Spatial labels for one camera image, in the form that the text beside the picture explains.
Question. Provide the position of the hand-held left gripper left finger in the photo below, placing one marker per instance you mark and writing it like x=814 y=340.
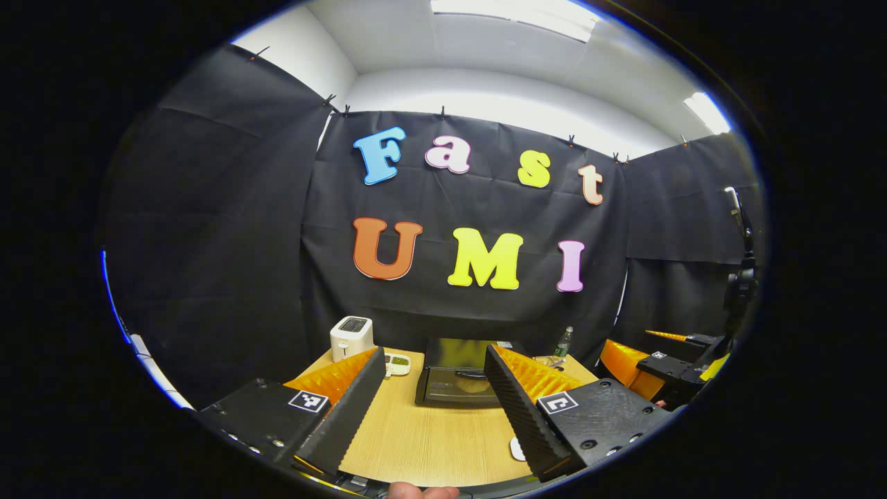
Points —
x=353 y=416

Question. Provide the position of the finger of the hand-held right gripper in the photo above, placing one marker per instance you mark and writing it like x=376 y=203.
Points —
x=665 y=366
x=700 y=340

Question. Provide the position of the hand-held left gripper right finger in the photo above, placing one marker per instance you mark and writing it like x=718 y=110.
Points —
x=520 y=416

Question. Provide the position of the black electric oven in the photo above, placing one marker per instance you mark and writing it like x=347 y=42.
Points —
x=450 y=353

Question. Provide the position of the white square plate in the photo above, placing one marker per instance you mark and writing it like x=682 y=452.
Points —
x=517 y=449

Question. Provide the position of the small white dish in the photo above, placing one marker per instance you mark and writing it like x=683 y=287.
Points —
x=396 y=371

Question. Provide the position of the white toaster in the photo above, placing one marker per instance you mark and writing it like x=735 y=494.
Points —
x=350 y=343

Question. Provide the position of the clear plastic water bottle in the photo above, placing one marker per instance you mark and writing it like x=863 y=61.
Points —
x=564 y=344

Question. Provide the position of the small ceiling light panel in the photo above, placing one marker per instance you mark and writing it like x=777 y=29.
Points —
x=707 y=112

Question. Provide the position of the large ceiling light panel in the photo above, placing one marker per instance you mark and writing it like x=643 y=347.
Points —
x=513 y=14

